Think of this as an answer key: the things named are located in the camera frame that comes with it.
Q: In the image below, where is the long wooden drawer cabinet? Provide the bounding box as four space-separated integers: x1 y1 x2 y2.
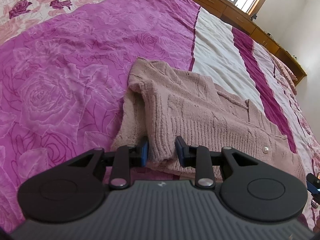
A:
193 0 306 80

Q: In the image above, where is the striped pink magenta bedspread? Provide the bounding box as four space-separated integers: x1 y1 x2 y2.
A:
1 0 319 232

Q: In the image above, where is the pink knit cardigan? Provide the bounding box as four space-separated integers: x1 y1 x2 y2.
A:
111 58 305 181

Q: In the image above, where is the pink knitted pillow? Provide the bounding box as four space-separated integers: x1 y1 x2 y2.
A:
270 54 297 95

